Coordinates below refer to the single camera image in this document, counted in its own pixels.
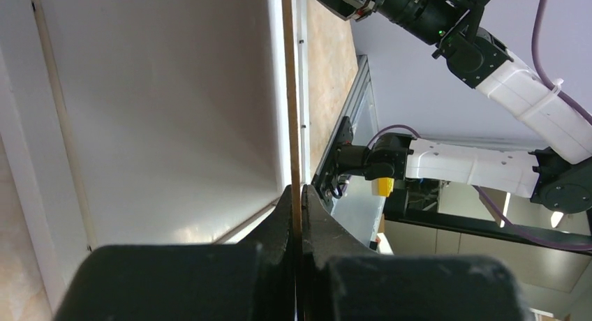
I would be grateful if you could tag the brown backing board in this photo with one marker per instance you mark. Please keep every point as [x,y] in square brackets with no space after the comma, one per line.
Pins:
[293,116]

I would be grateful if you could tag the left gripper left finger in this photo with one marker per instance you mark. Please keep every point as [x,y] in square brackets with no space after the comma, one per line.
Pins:
[249,280]

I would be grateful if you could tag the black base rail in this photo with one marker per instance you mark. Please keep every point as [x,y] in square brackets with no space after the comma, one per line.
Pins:
[327,179]

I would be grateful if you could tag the white picture frame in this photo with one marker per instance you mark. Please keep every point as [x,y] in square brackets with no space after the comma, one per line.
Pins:
[140,121]

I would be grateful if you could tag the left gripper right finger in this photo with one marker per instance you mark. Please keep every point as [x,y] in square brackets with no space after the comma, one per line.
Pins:
[343,279]

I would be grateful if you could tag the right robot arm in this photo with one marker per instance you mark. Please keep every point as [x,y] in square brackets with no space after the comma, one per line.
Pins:
[495,69]

